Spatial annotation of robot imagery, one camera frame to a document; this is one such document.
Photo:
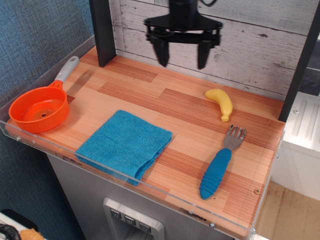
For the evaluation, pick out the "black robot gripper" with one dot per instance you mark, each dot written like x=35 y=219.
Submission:
x=183 y=24

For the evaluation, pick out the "yellow toy banana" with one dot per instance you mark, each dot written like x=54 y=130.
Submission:
x=221 y=97

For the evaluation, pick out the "folded blue cloth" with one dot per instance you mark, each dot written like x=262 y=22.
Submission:
x=125 y=147

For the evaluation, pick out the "white cabinet at right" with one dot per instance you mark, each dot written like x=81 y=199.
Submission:
x=297 y=164

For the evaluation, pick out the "grey toy fridge cabinet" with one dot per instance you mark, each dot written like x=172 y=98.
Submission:
x=85 y=192

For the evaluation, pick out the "silver dispenser panel with buttons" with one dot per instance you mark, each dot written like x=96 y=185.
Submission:
x=126 y=223

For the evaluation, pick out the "clear acrylic table guard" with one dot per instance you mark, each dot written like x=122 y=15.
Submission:
x=198 y=112

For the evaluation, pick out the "dark grey left post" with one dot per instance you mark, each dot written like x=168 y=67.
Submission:
x=103 y=31

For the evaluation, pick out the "dark grey post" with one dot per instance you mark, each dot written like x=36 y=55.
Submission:
x=305 y=56
x=103 y=31

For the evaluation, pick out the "dark grey right post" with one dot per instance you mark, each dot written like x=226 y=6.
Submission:
x=305 y=56

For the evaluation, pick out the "fork with blue handle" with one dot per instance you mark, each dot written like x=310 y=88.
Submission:
x=215 y=171

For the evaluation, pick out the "orange pot with grey handle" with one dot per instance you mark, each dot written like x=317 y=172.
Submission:
x=44 y=108

